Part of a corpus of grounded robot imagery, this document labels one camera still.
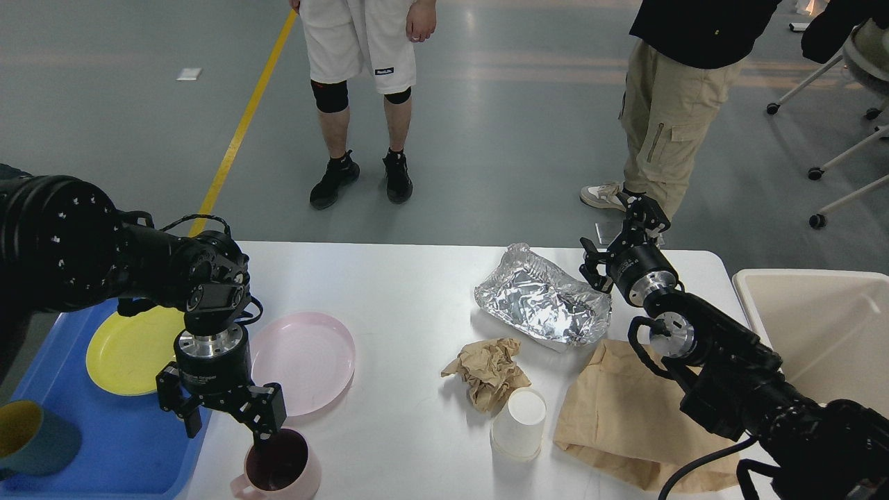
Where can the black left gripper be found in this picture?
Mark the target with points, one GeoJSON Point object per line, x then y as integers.
{"type": "Point", "coordinates": [216, 364]}

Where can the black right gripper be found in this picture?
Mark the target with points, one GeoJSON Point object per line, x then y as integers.
{"type": "Point", "coordinates": [640, 271]}

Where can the pink mug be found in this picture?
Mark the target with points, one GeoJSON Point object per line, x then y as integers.
{"type": "Point", "coordinates": [281, 467]}

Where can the aluminium foil tray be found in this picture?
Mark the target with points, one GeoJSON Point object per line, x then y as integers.
{"type": "Point", "coordinates": [541, 300]}

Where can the pink plate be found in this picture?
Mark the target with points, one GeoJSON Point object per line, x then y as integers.
{"type": "Point", "coordinates": [311, 355]}

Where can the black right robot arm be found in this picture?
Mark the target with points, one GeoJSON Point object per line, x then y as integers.
{"type": "Point", "coordinates": [732, 382]}

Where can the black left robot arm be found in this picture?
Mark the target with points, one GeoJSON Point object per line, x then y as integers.
{"type": "Point", "coordinates": [66, 247]}

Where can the metal floor plates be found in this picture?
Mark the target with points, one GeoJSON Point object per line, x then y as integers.
{"type": "Point", "coordinates": [608, 232]}

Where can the blue plastic tray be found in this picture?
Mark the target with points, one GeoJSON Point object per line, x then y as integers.
{"type": "Point", "coordinates": [130, 448]}

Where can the yellow plate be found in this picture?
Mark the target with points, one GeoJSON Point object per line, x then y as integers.
{"type": "Point", "coordinates": [127, 353]}

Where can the brown paper bag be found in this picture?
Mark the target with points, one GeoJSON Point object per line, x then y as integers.
{"type": "Point", "coordinates": [620, 418]}

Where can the crumpled brown paper ball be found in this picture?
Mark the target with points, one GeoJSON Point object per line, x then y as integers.
{"type": "Point", "coordinates": [489, 369]}

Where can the person in khaki trousers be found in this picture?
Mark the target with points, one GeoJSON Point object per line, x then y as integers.
{"type": "Point", "coordinates": [687, 56]}

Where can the white paper cup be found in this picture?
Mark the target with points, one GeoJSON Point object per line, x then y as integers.
{"type": "Point", "coordinates": [517, 430]}

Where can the beige plastic bin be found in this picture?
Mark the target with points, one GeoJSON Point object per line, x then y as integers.
{"type": "Point", "coordinates": [829, 326]}

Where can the person in dark trousers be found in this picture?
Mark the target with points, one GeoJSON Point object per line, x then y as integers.
{"type": "Point", "coordinates": [11, 173]}

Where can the person in white shorts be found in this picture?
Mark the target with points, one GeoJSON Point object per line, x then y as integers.
{"type": "Point", "coordinates": [345, 39]}

